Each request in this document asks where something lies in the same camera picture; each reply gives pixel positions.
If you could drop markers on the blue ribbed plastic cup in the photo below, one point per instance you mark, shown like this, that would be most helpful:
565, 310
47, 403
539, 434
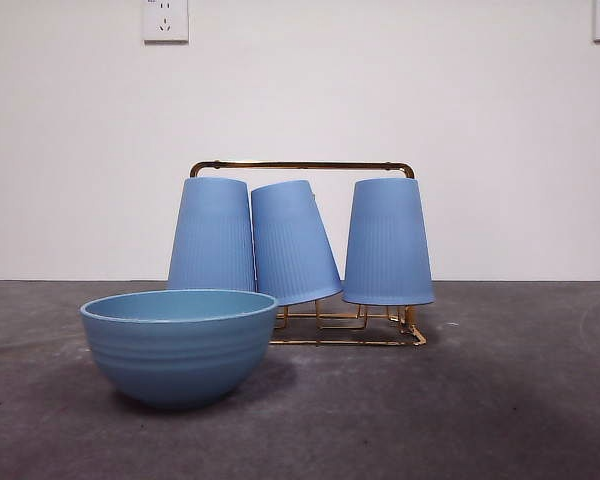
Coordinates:
212, 235
387, 245
290, 250

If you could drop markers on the blue ribbed bowl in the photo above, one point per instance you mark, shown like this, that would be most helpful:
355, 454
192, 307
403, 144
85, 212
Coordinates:
180, 360

